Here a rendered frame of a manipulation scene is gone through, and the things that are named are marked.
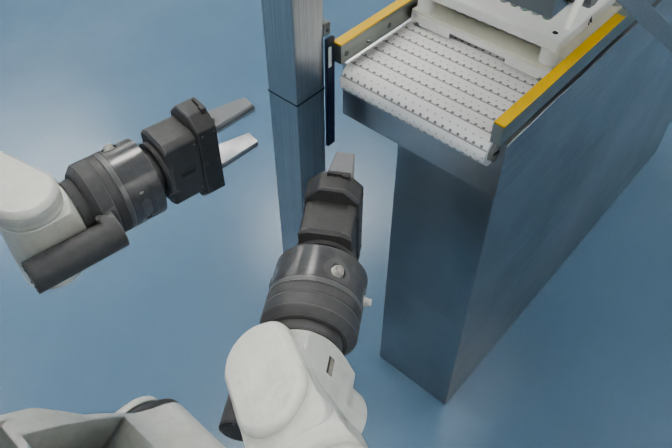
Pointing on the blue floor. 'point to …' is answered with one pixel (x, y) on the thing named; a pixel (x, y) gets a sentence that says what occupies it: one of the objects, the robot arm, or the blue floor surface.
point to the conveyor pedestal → (508, 229)
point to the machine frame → (294, 71)
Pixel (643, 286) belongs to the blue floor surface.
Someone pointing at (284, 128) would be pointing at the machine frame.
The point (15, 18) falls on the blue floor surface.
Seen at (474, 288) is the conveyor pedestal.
